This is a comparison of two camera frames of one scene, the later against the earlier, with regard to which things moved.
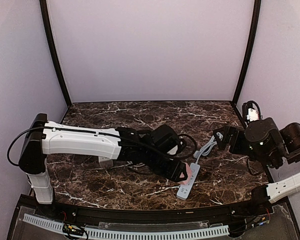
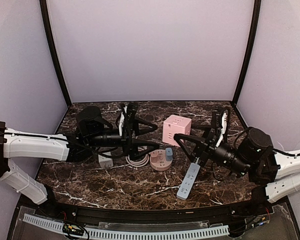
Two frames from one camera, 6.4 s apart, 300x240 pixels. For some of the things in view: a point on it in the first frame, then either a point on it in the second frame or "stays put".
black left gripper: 174,170 to 127,136
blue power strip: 184,190 stays put
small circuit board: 73,229 stays put
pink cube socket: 185,182 to 175,124
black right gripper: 229,138 to 210,146
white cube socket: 105,162 stays put
